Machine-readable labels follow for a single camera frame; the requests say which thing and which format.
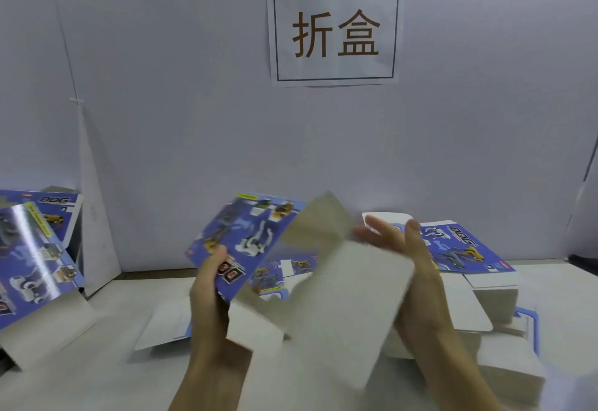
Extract stack of boxes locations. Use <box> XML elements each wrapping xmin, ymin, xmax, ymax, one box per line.
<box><xmin>363</xmin><ymin>210</ymin><xmax>549</xmax><ymax>405</ymax></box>
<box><xmin>133</xmin><ymin>255</ymin><xmax>319</xmax><ymax>353</ymax></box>

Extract white paper wall sign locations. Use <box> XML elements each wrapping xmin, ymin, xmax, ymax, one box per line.
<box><xmin>267</xmin><ymin>0</ymin><xmax>407</xmax><ymax>88</ymax></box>

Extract person's left forearm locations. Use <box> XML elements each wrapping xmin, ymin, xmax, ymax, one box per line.
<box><xmin>168</xmin><ymin>361</ymin><xmax>254</xmax><ymax>411</ymax></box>

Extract person's left hand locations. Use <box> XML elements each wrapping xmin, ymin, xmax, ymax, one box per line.
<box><xmin>189</xmin><ymin>244</ymin><xmax>254</xmax><ymax>379</ymax></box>

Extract black object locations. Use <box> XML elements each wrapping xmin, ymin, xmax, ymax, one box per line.
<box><xmin>567</xmin><ymin>253</ymin><xmax>598</xmax><ymax>276</ymax></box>

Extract person's right forearm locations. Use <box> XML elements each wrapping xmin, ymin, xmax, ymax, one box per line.
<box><xmin>404</xmin><ymin>326</ymin><xmax>508</xmax><ymax>411</ymax></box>

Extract blue dog-print cardboard box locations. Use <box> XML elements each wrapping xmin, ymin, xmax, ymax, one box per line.
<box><xmin>185</xmin><ymin>191</ymin><xmax>418</xmax><ymax>391</ymax></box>
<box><xmin>0</xmin><ymin>198</ymin><xmax>100</xmax><ymax>372</ymax></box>

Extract person's right hand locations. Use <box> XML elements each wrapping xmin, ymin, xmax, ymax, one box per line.
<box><xmin>351</xmin><ymin>217</ymin><xmax>457</xmax><ymax>353</ymax></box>

